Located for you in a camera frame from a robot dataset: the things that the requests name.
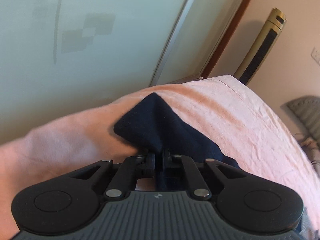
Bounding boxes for grey navy knit sweater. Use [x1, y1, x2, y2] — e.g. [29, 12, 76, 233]
[113, 92, 241, 190]

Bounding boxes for pink bed sheet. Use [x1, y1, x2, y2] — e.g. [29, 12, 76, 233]
[1, 75, 319, 239]

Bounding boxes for olive upholstered headboard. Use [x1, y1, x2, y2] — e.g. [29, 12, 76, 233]
[286, 96, 320, 144]

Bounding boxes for white sliding wardrobe door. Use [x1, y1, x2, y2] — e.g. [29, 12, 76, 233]
[1, 0, 242, 143]

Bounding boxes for gold tower fan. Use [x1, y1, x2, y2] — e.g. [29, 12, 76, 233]
[233, 8, 286, 85]

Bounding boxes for brown wooden door frame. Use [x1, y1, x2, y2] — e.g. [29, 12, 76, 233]
[200, 0, 251, 79]

